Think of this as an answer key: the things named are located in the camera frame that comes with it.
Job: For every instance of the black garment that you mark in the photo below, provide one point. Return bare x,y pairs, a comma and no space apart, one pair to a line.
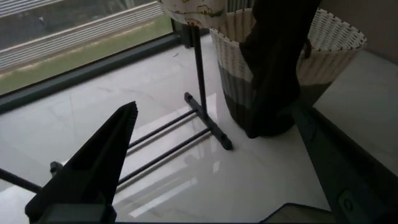
273,77

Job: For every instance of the window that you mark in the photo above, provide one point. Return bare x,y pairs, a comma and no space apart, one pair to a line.
77,37

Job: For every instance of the white laundry basket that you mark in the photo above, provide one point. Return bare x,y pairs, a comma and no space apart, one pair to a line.
329,56

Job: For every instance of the black clothes rack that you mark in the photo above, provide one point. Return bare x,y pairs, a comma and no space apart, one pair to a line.
200,77

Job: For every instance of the cream printed garment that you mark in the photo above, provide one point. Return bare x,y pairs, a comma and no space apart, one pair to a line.
192,12

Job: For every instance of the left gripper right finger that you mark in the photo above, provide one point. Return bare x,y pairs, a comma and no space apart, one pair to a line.
348,183

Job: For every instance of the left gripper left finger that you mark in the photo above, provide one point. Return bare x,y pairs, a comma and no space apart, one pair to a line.
87,180

